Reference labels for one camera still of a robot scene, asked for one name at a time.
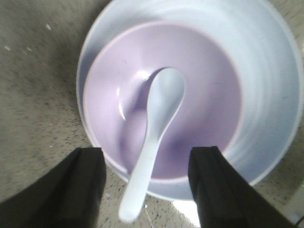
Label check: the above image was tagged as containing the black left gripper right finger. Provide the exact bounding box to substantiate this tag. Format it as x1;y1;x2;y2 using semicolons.
188;146;295;228

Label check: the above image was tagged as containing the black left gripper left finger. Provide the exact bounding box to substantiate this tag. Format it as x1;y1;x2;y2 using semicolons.
0;147;106;228

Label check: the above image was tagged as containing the light blue plastic spoon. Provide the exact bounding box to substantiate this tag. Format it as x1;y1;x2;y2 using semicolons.
118;68;186;223

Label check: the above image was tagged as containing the purple plastic bowl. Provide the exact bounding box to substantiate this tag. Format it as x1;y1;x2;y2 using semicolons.
83;21;243;182

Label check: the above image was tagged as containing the light blue plastic plate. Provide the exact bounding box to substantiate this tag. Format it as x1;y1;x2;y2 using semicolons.
76;0;304;201

